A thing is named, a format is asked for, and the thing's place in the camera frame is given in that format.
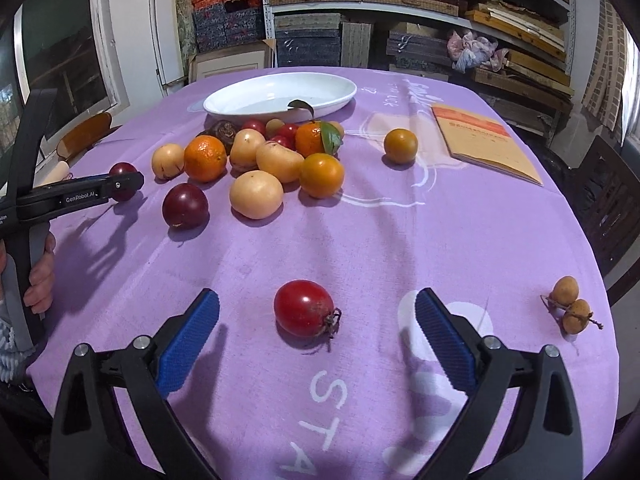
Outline dark red plum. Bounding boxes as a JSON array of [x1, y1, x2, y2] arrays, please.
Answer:
[[108, 162, 137, 203], [162, 183, 209, 229]]

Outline brown longan front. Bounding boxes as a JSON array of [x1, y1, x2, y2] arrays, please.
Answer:
[[561, 299, 603, 335]]

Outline brown longan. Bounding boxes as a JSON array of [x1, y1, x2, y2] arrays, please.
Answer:
[[541, 275, 579, 307], [561, 299, 603, 335]]

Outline brown longan back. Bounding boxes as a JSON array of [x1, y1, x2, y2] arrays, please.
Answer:
[[541, 275, 579, 307]]

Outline orange mandarin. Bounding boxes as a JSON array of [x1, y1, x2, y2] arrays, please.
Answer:
[[183, 134, 227, 183]]

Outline dark passion fruit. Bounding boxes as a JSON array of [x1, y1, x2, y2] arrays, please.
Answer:
[[205, 119, 240, 154]]

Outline pale yellow round fruit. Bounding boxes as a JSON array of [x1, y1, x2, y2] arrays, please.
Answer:
[[229, 170, 284, 220]]

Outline large pepino melon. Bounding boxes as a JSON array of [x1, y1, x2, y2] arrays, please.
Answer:
[[256, 142, 304, 184]]

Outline red cherry tomato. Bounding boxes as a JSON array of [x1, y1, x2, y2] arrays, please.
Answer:
[[273, 280, 342, 339]]

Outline leafy mandarin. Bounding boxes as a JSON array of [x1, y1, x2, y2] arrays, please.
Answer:
[[288, 100, 345, 157]]

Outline orange fruit apart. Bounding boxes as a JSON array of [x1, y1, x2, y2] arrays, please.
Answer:
[[383, 128, 419, 165]]

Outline yellow-orange round fruit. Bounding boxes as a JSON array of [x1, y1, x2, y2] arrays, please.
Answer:
[[299, 153, 345, 200]]

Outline person's left hand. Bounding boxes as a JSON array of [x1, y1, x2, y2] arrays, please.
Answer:
[[23, 232, 56, 314]]

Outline wooden chair left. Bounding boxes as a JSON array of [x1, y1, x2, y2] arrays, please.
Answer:
[[56, 112, 112, 162]]

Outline grey knitted sleeve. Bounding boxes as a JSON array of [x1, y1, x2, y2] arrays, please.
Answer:
[[1, 256, 36, 382]]

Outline framed picture cardboard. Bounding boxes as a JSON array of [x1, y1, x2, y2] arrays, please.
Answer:
[[188, 40, 274, 84]]

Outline white oval plate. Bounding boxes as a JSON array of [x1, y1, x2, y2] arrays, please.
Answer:
[[203, 72, 358, 122]]

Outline dark wooden chair right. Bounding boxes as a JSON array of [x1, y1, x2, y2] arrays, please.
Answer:
[[567, 136, 639, 275]]

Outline purple tablecloth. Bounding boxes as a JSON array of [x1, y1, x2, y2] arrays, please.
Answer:
[[30, 70, 618, 479]]

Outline orange paper notebook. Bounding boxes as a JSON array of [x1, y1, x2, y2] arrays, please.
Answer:
[[432, 104, 544, 185]]

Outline pink cloth bundle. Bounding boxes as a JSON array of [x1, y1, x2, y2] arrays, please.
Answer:
[[447, 30, 510, 74]]

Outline metal storage shelf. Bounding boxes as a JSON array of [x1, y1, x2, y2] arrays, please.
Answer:
[[262, 0, 574, 114]]

